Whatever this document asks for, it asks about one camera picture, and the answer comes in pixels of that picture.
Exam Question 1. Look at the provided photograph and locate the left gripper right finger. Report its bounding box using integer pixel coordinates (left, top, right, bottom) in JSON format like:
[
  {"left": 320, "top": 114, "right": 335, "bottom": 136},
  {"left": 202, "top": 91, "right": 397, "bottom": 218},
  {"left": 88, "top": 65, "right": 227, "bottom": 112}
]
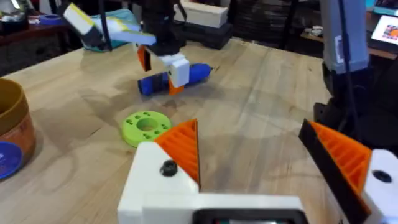
[{"left": 298, "top": 119, "right": 398, "bottom": 224}]

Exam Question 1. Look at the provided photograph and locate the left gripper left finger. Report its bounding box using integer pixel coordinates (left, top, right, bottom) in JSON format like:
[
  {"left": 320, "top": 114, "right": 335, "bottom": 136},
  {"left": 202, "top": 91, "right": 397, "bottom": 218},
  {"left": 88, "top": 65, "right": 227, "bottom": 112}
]
[{"left": 117, "top": 119, "right": 201, "bottom": 224}]

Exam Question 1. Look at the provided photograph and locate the blue electric screwdriver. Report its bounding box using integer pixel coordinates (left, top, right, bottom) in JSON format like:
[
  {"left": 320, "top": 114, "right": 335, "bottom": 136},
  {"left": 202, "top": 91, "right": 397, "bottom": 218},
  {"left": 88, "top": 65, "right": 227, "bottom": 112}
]
[{"left": 137, "top": 63, "right": 213, "bottom": 96}]

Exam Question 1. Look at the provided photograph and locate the green disc with holes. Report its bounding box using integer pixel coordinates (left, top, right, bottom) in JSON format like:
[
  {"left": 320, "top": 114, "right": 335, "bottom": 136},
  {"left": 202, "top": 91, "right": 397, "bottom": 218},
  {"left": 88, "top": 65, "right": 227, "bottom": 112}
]
[{"left": 121, "top": 111, "right": 172, "bottom": 148}]

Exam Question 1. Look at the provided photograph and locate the teal fabric bag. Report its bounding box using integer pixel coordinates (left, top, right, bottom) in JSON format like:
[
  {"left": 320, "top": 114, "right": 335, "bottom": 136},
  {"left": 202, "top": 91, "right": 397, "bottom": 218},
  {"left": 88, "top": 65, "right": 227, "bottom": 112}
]
[{"left": 83, "top": 8, "right": 142, "bottom": 52}]

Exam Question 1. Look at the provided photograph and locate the black tool case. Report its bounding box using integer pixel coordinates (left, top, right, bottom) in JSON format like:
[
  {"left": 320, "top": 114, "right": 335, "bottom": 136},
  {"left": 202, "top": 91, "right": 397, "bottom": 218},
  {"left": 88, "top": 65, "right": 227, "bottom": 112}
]
[{"left": 182, "top": 21, "right": 234, "bottom": 50}]

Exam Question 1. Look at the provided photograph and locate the white cardboard box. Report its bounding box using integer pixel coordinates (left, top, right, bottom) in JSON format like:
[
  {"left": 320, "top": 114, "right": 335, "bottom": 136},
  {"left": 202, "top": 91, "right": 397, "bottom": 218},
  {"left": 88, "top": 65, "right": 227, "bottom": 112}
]
[{"left": 173, "top": 1, "right": 229, "bottom": 29}]

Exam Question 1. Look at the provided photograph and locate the blue tape roll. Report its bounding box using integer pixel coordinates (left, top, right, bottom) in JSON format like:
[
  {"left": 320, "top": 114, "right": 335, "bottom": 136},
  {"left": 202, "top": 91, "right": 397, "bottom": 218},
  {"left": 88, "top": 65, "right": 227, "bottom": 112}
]
[{"left": 37, "top": 14, "right": 65, "bottom": 26}]

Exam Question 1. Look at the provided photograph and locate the laptop screen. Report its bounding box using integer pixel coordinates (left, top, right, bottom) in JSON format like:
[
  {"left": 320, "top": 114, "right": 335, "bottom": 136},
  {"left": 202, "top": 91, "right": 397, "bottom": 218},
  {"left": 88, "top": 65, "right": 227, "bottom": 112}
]
[{"left": 369, "top": 14, "right": 398, "bottom": 47}]

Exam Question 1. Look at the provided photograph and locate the dark red side table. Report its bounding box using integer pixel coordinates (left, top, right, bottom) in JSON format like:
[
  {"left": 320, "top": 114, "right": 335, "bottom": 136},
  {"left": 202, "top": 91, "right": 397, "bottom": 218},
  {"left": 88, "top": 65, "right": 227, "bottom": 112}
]
[{"left": 0, "top": 21, "right": 75, "bottom": 77}]

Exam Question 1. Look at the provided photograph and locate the orange tub with blue label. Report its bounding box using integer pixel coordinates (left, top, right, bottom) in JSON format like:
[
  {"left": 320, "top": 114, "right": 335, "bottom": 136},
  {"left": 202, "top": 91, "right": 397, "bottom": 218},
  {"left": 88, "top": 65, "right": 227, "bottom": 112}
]
[{"left": 0, "top": 77, "right": 37, "bottom": 181}]

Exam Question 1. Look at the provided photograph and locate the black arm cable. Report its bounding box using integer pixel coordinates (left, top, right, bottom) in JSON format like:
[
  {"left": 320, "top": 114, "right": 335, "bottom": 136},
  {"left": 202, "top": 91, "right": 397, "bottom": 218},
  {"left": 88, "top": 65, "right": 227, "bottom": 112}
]
[{"left": 338, "top": 0, "right": 360, "bottom": 141}]

